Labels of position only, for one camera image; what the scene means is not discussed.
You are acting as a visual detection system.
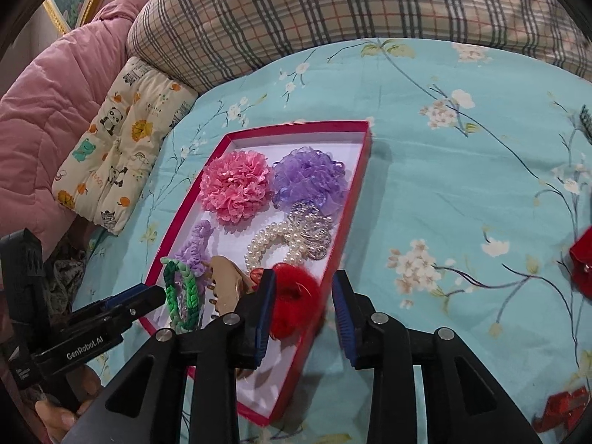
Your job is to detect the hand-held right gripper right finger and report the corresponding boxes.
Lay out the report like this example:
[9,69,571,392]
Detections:
[332,269,543,444]

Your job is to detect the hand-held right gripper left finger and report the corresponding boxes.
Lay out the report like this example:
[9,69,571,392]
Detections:
[60,268,277,444]

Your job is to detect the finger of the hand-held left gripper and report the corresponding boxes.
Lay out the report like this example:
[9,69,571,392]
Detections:
[71,287,149,320]
[108,285,166,334]

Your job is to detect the green braided hair tie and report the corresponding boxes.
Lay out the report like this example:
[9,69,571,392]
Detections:
[162,259,201,333]

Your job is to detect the red fluffy hair clip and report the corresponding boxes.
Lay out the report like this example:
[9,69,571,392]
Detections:
[250,261,324,340]

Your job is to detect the beige claw clip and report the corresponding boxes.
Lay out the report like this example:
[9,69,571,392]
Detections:
[203,254,266,380]

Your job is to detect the purple ruffled hair tie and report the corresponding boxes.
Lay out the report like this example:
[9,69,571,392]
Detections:
[175,219,214,278]

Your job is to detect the pearl bracelet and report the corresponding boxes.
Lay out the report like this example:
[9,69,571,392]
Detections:
[244,201,334,283]

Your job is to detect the red shallow box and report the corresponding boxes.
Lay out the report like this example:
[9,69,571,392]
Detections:
[139,120,373,426]

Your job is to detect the pink flower hair scrunchie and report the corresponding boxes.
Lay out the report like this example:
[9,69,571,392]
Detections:
[199,150,273,226]

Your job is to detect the purple flower hair scrunchie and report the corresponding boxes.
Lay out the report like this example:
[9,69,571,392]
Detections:
[272,147,349,216]

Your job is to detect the person's left hand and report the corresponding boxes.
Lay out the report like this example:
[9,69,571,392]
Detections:
[34,364,103,444]

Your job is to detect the dark patterned cloth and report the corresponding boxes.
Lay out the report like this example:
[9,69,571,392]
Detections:
[44,240,88,315]

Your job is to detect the cartoon print cushion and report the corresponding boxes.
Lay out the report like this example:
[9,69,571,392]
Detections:
[51,55,199,236]

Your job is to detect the pink quilt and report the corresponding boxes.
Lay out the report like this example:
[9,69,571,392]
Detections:
[0,0,149,260]

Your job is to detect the teal floral bedsheet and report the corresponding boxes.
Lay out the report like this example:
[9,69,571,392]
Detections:
[69,37,592,444]

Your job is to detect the red glitter bow clip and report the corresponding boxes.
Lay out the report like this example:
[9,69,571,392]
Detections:
[532,387,590,433]

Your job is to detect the red velvet bow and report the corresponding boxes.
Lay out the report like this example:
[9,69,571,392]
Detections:
[566,226,592,299]

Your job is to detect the plaid pillow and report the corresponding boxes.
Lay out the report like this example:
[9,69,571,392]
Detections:
[126,0,592,98]

